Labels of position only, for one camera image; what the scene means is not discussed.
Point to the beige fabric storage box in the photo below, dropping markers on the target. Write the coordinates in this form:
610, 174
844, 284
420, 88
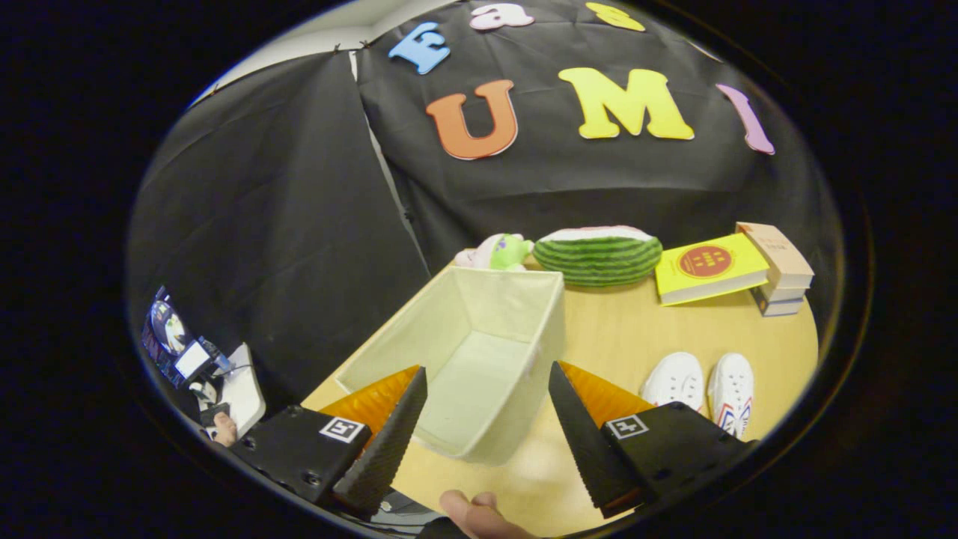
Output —
486, 359

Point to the beige book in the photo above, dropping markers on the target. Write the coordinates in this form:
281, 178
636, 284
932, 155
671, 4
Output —
778, 251

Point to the watermelon slice plush toy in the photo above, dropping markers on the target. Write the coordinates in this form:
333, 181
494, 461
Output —
599, 258

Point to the yellow book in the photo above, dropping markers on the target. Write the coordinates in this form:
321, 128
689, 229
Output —
737, 273

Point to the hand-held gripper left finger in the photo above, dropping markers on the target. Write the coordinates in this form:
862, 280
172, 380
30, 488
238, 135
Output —
385, 449

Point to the computer screen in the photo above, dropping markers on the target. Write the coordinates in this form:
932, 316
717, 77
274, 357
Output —
176, 337

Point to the white paper sheet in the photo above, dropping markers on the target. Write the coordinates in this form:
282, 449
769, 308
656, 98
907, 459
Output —
243, 393

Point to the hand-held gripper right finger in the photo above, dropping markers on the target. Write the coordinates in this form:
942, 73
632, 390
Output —
584, 449

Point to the grey book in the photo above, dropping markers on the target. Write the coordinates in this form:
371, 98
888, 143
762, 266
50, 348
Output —
778, 308

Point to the white canvas shoe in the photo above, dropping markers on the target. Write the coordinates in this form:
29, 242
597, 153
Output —
673, 378
732, 385

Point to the white book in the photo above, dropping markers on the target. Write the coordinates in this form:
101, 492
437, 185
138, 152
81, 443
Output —
782, 293

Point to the pink and green plush toy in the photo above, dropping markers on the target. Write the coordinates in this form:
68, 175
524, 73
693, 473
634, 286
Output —
509, 251

